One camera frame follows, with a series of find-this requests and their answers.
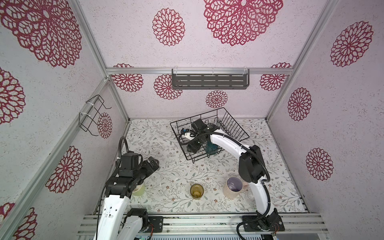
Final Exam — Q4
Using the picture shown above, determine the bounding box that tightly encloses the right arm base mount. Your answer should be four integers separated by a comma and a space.
242, 208, 285, 232

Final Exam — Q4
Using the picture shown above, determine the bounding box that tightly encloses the grey wall shelf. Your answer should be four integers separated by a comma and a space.
171, 69, 250, 90

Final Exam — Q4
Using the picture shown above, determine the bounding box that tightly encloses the black wire wall holder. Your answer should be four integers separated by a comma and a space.
78, 95, 113, 139

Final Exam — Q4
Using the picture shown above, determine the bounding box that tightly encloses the pink purple mug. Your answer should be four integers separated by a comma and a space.
223, 176, 249, 200

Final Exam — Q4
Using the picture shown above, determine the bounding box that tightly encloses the amber glass cup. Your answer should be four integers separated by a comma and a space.
190, 184, 205, 200

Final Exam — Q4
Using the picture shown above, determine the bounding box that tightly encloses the black wire dish rack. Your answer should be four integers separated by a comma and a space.
170, 108, 250, 163

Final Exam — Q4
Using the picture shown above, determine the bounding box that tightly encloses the dark green mug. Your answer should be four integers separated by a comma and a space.
206, 142, 219, 156

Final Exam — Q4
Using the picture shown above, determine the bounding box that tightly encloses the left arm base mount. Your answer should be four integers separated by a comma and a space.
122, 208, 164, 233

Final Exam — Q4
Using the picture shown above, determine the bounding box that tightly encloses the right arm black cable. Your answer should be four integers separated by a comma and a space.
178, 131, 272, 240

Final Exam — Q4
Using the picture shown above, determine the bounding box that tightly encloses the light green mug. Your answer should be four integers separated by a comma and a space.
132, 183, 146, 197

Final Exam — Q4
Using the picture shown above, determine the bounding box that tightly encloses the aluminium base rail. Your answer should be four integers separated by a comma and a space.
77, 212, 328, 238

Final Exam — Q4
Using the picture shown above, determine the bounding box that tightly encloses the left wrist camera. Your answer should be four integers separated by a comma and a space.
121, 151, 143, 170

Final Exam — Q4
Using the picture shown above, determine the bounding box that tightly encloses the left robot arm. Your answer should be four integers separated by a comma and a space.
94, 151, 160, 240

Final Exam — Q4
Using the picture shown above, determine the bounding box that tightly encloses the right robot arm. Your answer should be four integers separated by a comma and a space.
178, 129, 274, 217

